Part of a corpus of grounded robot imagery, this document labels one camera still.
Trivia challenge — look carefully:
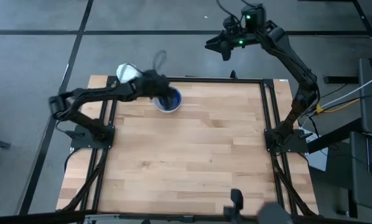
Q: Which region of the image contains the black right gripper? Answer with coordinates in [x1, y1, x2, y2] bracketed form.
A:
[204, 32, 262, 62]

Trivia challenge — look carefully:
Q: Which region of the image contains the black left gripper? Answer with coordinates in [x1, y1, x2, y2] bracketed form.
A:
[138, 70, 179, 108]

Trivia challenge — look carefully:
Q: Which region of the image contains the blue plastic bowl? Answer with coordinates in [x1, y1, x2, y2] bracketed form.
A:
[156, 86, 182, 111]

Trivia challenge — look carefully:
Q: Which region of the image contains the white bowl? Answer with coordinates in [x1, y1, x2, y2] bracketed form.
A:
[152, 86, 183, 114]

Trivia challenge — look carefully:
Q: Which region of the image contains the black blurred object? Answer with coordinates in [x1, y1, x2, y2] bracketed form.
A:
[223, 188, 244, 224]

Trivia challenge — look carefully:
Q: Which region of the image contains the black floor stand foot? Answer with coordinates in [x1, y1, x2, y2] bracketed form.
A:
[323, 75, 360, 84]

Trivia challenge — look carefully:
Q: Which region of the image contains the white paper sheet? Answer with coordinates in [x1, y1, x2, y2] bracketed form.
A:
[304, 145, 329, 172]

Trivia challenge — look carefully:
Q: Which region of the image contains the grey desk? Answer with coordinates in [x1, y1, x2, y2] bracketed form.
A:
[349, 130, 372, 214]

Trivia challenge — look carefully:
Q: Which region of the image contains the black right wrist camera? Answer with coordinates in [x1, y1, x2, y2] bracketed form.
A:
[222, 15, 241, 35]

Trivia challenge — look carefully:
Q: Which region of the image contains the black aluminium table frame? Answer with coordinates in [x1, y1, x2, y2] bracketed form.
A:
[57, 75, 319, 218]

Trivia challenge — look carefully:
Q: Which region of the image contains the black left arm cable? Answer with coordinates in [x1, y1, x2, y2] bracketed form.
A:
[152, 49, 169, 72]

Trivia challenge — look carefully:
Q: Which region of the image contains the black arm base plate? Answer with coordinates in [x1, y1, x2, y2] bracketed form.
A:
[264, 128, 309, 154]
[70, 125, 115, 149]

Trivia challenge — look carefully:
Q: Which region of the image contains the yellow cable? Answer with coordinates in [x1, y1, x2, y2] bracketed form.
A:
[315, 98, 361, 114]

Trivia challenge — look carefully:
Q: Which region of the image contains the white cable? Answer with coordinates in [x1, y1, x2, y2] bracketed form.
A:
[312, 71, 372, 110]

